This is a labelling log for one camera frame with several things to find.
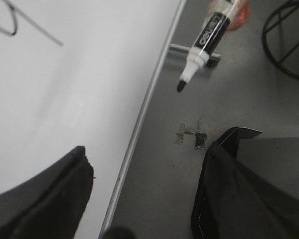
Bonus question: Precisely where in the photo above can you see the torn tape residue on floor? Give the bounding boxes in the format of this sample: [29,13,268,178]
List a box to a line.
[174,118,208,151]

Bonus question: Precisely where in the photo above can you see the whiteboard stand metal foot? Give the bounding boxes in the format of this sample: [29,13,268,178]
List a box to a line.
[169,44,221,68]

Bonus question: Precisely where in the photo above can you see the white whiteboard with aluminium frame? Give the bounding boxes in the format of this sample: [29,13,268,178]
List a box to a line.
[0,0,185,239]

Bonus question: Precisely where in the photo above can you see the black whiteboard marker pen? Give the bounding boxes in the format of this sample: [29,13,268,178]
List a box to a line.
[177,0,247,93]

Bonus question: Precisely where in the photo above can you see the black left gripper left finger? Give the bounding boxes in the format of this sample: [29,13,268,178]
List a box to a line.
[0,146,94,239]

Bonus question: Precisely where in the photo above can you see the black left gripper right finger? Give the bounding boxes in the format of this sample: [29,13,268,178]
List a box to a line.
[191,127,299,239]

